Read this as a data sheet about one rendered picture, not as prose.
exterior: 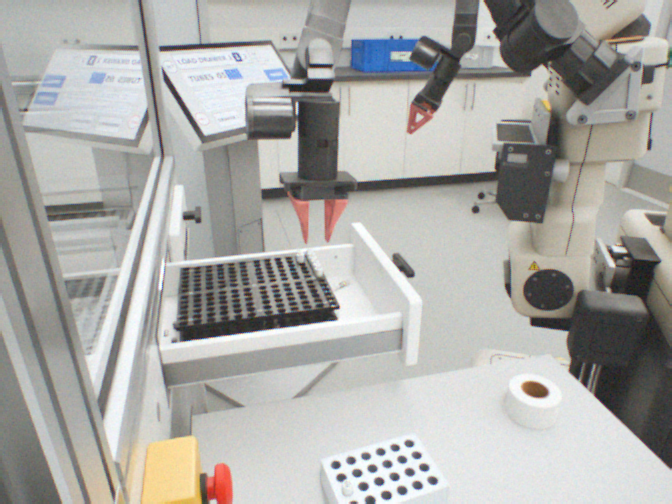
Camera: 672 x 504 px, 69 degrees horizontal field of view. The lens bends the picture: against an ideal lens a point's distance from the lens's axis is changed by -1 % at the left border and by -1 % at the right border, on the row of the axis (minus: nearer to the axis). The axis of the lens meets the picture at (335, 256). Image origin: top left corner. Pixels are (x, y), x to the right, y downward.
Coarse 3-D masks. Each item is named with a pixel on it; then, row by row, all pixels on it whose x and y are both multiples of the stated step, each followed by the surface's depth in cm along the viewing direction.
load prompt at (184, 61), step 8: (176, 56) 139; (184, 56) 141; (192, 56) 143; (200, 56) 145; (208, 56) 147; (216, 56) 149; (224, 56) 152; (232, 56) 154; (240, 56) 157; (248, 56) 159; (176, 64) 138; (184, 64) 140; (192, 64) 142; (200, 64) 144; (208, 64) 146; (216, 64) 148; (224, 64) 150; (232, 64) 153
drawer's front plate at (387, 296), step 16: (352, 224) 89; (352, 240) 90; (368, 240) 83; (368, 256) 81; (384, 256) 77; (368, 272) 82; (384, 272) 74; (400, 272) 72; (368, 288) 83; (384, 288) 75; (400, 288) 68; (384, 304) 76; (400, 304) 69; (416, 304) 65; (416, 320) 67; (416, 336) 68; (400, 352) 71; (416, 352) 69
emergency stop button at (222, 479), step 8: (216, 464) 46; (224, 464) 45; (216, 472) 44; (224, 472) 44; (208, 480) 45; (216, 480) 44; (224, 480) 44; (232, 480) 46; (208, 488) 44; (216, 488) 44; (224, 488) 44; (232, 488) 45; (208, 496) 44; (216, 496) 44; (224, 496) 43; (232, 496) 44
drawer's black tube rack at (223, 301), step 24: (216, 264) 81; (240, 264) 82; (264, 264) 81; (288, 264) 81; (192, 288) 74; (216, 288) 74; (240, 288) 74; (264, 288) 75; (288, 288) 74; (312, 288) 77; (192, 312) 68; (216, 312) 68; (240, 312) 68; (264, 312) 68; (288, 312) 68; (312, 312) 69; (192, 336) 67; (216, 336) 68
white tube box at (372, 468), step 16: (368, 448) 59; (384, 448) 59; (400, 448) 59; (416, 448) 59; (336, 464) 58; (352, 464) 59; (368, 464) 57; (384, 464) 58; (400, 464) 57; (416, 464) 57; (432, 464) 57; (336, 480) 56; (352, 480) 55; (368, 480) 55; (384, 480) 55; (400, 480) 55; (416, 480) 55; (432, 480) 56; (336, 496) 53; (352, 496) 53; (368, 496) 54; (384, 496) 54; (400, 496) 53; (416, 496) 53; (432, 496) 54
